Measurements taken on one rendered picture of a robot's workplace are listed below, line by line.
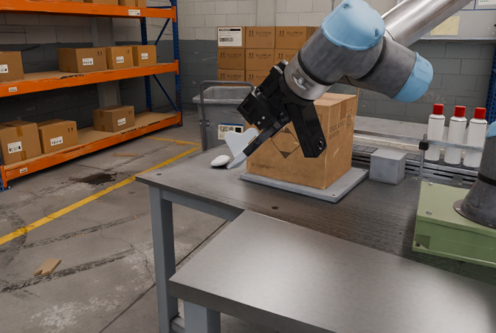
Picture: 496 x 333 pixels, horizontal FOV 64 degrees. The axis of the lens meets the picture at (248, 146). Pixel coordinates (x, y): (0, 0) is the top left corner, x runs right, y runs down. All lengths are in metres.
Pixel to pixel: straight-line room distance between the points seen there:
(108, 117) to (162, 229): 3.51
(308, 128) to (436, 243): 0.49
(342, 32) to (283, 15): 5.67
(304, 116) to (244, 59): 4.14
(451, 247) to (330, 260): 0.28
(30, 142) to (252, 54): 2.51
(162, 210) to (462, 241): 0.97
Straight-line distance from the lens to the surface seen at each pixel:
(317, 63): 0.59
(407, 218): 1.20
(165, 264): 1.60
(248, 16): 6.44
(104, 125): 5.00
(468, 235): 1.02
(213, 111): 3.31
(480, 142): 1.54
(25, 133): 4.18
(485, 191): 1.06
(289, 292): 0.85
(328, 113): 1.20
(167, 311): 1.72
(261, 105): 0.67
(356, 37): 0.56
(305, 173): 1.28
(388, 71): 0.61
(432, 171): 1.55
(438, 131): 1.54
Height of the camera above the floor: 1.33
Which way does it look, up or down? 16 degrees down
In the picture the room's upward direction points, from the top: straight up
